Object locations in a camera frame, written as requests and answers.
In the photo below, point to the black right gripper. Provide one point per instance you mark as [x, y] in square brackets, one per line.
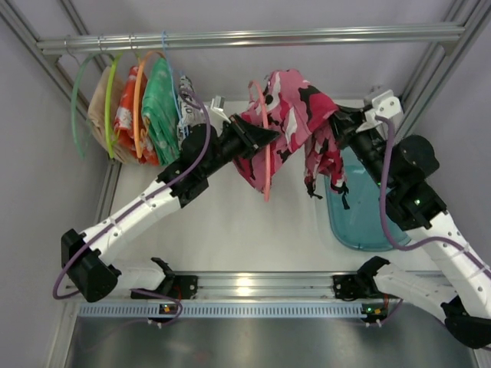
[346, 125]

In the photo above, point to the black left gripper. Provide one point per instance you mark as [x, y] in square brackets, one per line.
[245, 135]

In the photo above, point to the pink camouflage trousers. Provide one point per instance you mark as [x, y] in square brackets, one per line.
[300, 113]

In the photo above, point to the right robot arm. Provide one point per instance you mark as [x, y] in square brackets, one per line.
[414, 216]

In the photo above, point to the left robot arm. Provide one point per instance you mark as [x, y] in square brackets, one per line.
[89, 258]

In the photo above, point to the orange plastic hanger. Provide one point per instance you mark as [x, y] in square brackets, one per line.
[136, 100]

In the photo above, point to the blue plastic hanger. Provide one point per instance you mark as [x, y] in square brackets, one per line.
[174, 88]

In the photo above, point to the black white patterned garment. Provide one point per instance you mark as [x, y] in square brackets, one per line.
[190, 116]

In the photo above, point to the green patterned garment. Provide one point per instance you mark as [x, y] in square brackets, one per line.
[160, 111]

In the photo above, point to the teal plastic bin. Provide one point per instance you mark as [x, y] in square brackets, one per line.
[355, 218]

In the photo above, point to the orange patterned garment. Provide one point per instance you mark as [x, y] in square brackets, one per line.
[123, 124]

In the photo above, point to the beige garment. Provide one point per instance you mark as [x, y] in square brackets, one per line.
[96, 114]

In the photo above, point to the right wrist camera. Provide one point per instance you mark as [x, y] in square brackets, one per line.
[382, 103]

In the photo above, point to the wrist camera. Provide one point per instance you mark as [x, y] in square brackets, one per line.
[382, 103]
[217, 107]

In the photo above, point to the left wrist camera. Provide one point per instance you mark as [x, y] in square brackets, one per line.
[217, 107]

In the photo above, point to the aluminium hanging rail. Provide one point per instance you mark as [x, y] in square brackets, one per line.
[444, 31]

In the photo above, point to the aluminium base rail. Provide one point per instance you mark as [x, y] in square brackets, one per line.
[245, 285]

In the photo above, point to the grey slotted cable duct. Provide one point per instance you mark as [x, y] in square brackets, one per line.
[224, 310]

